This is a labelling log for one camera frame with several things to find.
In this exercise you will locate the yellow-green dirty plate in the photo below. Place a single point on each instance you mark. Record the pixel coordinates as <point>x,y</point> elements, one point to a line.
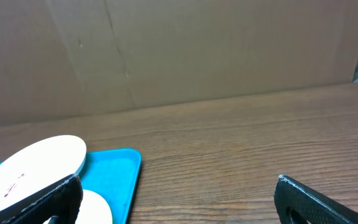
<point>93,209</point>

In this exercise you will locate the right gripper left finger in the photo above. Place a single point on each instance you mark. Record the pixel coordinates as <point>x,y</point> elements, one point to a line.
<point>59,202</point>

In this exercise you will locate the brown cardboard backdrop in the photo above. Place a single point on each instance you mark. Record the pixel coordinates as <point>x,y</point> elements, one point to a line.
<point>60,59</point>

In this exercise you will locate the teal plastic serving tray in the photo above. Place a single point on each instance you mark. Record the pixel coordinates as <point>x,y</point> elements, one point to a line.
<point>113,174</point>

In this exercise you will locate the white plate with red stain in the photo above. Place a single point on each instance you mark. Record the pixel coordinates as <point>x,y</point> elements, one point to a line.
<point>39,165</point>

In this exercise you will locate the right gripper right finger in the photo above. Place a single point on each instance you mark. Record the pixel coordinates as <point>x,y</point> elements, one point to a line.
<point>297,203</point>

